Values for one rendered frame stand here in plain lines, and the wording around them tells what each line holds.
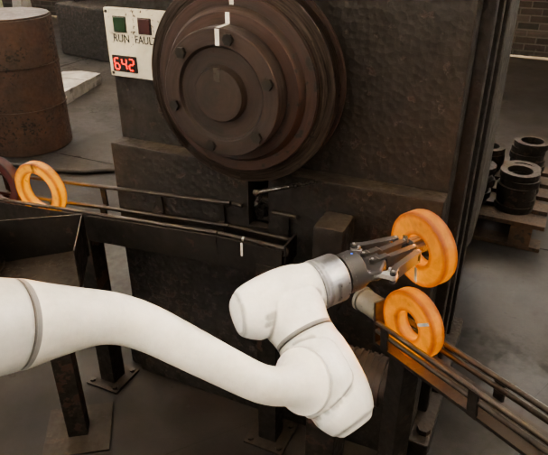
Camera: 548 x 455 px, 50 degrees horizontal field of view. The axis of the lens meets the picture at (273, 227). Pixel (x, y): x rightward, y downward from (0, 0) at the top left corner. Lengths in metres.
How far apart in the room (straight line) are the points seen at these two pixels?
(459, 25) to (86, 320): 0.98
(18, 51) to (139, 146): 2.45
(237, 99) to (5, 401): 1.41
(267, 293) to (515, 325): 1.74
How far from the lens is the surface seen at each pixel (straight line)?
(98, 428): 2.05
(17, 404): 2.23
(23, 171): 1.95
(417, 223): 1.14
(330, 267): 1.00
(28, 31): 4.11
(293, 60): 1.26
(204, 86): 1.30
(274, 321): 0.95
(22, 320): 0.64
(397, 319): 1.29
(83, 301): 0.70
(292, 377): 0.86
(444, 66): 1.37
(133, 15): 1.66
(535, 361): 2.41
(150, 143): 1.75
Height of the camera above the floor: 1.47
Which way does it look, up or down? 29 degrees down
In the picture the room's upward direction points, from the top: straight up
